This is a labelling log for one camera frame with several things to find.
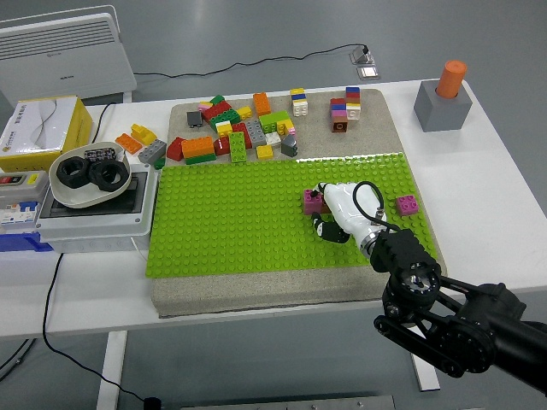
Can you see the small dark green brick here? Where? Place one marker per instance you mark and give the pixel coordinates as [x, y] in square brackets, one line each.
[217, 99]

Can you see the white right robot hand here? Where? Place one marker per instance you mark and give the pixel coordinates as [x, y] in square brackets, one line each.
[350, 209]

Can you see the grey metal plate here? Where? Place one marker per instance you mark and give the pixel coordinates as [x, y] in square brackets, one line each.
[290, 403]

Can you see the small green toy brick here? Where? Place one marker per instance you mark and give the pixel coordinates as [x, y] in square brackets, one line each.
[159, 163]

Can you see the yellow pink toy brick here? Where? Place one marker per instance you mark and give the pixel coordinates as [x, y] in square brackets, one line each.
[284, 127]

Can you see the small yellow pink brick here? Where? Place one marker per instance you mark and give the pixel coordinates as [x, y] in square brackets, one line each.
[205, 105]

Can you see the white square toy brick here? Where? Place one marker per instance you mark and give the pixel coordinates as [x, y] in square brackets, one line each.
[353, 112]

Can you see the grey square block holder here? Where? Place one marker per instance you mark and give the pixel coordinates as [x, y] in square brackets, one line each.
[442, 112]

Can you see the orange cylinder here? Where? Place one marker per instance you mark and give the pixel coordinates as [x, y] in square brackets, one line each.
[451, 79]

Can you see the white circuit breaker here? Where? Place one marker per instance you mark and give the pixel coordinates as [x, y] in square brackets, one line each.
[17, 213]

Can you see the grey-brown foam mat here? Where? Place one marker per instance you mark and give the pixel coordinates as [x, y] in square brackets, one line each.
[278, 294]

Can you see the large black hex nut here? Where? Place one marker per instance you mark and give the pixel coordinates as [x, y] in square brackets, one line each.
[96, 179]
[62, 176]

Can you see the red slope toy brick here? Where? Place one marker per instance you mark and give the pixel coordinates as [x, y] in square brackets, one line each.
[174, 149]

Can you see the blue plastic part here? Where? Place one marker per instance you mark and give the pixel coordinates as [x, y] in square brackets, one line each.
[21, 242]

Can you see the blue-topped multicolour brick stack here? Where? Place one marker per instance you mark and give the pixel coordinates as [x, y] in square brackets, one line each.
[352, 95]

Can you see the floor socket with plug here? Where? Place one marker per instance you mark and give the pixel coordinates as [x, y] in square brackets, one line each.
[362, 54]

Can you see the white shallow bowl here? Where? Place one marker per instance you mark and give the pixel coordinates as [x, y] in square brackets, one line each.
[77, 197]

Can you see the red curved toy brick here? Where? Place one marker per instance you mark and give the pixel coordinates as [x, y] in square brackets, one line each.
[221, 146]

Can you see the white electrical enclosure box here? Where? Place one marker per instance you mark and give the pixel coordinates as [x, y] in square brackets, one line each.
[94, 224]

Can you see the yellow white tissue box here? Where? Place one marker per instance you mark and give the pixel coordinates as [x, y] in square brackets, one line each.
[38, 128]

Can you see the grey long toy brick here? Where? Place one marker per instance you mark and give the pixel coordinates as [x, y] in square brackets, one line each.
[255, 132]

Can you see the magenta square toy brick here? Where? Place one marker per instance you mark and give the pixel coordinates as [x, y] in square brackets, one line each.
[309, 204]
[407, 206]

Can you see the yellow white toy brick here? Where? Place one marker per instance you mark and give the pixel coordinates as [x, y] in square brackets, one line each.
[223, 128]

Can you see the metal floor socket plate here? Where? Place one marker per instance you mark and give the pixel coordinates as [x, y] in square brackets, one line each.
[368, 72]

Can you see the red-topped multicolour brick stack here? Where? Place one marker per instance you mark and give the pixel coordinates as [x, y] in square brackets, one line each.
[337, 107]

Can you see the yellow square toy brick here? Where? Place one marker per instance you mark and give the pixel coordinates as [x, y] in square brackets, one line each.
[264, 152]
[244, 113]

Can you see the grey switch box red button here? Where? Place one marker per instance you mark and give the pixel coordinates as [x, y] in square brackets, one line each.
[21, 183]

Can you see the dark green toy brick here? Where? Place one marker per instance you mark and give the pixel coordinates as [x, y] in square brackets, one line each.
[225, 118]

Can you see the large lime green brick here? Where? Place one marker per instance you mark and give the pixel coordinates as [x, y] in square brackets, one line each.
[272, 118]

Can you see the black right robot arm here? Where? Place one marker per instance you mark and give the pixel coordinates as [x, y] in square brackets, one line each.
[470, 337]

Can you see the dark grey toy brick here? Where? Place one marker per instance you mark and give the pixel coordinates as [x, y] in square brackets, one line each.
[194, 118]

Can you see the green studded baseplate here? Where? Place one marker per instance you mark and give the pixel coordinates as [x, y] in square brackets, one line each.
[235, 222]

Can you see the red long toy brick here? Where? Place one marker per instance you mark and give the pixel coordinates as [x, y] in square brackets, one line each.
[213, 110]

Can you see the green long toy brick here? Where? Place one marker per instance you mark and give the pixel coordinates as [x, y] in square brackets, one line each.
[237, 147]

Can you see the white panel heater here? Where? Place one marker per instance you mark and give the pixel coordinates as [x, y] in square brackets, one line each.
[64, 64]

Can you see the dark grey slope brick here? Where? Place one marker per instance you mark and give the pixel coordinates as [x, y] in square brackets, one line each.
[289, 145]

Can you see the white table leg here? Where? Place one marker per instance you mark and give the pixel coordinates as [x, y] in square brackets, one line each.
[112, 367]
[428, 382]

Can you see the dark green flat brick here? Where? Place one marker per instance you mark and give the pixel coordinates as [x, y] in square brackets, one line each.
[201, 159]

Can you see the white small toy brick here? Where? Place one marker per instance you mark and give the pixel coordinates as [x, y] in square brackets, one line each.
[272, 138]

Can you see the orange long toy brick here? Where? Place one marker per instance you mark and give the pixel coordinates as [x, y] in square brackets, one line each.
[261, 103]

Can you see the black plug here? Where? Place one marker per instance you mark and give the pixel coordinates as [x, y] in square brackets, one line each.
[151, 403]

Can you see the yellow slope toy brick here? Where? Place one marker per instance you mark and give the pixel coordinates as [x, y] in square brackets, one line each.
[143, 133]

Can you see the black patterned block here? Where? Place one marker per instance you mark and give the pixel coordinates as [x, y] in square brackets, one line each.
[99, 154]

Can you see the orange wide toy brick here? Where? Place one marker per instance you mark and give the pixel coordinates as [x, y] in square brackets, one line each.
[197, 147]

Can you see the yellow blue white brick stack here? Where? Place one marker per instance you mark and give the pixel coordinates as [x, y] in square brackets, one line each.
[299, 104]

